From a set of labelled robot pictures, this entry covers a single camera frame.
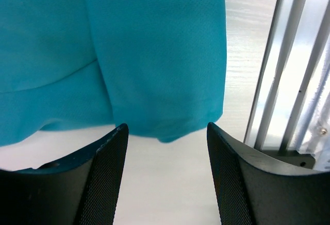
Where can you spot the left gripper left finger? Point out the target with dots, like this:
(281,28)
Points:
(80,188)

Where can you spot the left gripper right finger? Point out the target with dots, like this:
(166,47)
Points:
(254,188)

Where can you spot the teal t-shirt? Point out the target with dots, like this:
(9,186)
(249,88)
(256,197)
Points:
(156,65)

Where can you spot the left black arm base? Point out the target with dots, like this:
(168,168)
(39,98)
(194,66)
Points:
(292,157)

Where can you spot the aluminium mounting rail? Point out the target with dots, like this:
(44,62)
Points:
(291,100)

